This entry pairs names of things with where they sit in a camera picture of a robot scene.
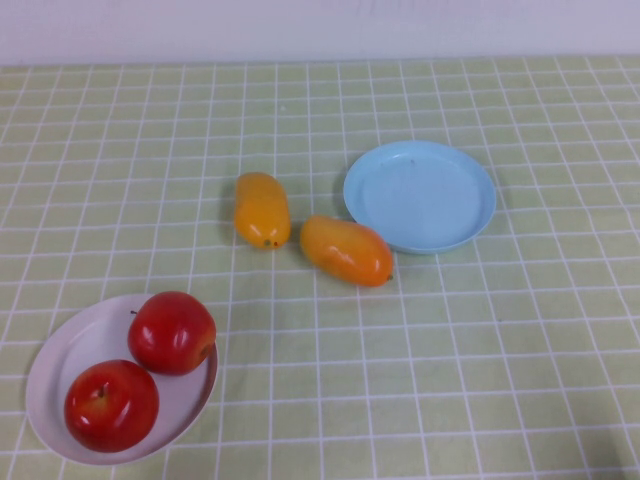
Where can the yellow orange toy fruit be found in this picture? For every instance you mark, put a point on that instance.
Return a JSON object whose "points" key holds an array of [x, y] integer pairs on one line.
{"points": [[345, 250], [261, 210]]}

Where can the red toy apple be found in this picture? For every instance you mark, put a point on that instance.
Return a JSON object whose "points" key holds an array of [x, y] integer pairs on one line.
{"points": [[172, 335], [112, 405]]}

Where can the light blue round plate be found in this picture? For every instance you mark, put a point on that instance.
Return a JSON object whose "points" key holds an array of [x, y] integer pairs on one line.
{"points": [[425, 200]]}

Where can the white round plate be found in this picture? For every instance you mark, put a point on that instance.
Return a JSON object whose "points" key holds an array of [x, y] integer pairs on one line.
{"points": [[85, 345]]}

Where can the green checked tablecloth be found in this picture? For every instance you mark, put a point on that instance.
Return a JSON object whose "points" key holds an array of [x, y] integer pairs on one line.
{"points": [[500, 350]]}

